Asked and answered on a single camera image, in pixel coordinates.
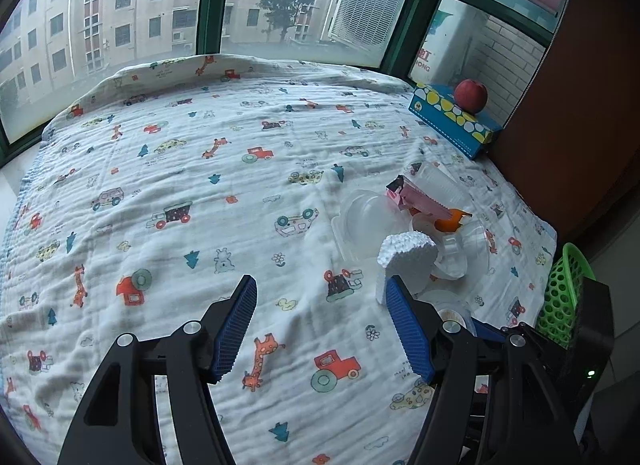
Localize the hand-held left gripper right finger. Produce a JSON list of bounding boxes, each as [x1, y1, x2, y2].
[[385, 275, 583, 465]]

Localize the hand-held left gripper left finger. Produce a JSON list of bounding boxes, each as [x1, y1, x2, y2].
[[57, 274, 258, 465]]

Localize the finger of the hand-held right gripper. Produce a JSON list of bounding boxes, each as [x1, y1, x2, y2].
[[470, 317, 571, 368]]

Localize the clear round plastic lid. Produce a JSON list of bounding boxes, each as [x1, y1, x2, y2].
[[424, 290, 478, 339]]

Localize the green mesh plastic basket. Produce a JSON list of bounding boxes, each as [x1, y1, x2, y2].
[[536, 243, 597, 350]]

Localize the white foam piece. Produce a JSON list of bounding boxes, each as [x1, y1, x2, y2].
[[376, 232, 438, 307]]

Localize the small clear jelly cup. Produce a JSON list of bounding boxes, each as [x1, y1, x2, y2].
[[431, 242, 471, 280], [442, 222, 492, 266]]

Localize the orange snack wrapper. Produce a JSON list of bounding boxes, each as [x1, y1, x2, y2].
[[433, 207, 473, 234]]

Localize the pink snack wrapper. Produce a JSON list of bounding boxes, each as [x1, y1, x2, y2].
[[385, 175, 453, 219]]

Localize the printed cartoon blanket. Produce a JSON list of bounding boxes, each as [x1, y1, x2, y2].
[[0, 54, 558, 465]]

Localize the brown wooden cabinet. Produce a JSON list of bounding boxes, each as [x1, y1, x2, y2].
[[487, 0, 640, 266]]

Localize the blue dotted tissue box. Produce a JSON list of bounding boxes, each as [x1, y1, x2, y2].
[[408, 82, 502, 160]]

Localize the red apple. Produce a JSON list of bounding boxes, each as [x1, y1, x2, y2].
[[454, 78, 489, 114]]

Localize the white printed panel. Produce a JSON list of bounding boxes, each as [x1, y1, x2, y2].
[[409, 0, 487, 92]]

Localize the outdoor air conditioner unit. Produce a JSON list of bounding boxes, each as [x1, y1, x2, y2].
[[327, 0, 412, 52]]

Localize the apartment building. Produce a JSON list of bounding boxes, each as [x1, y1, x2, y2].
[[0, 0, 351, 146]]

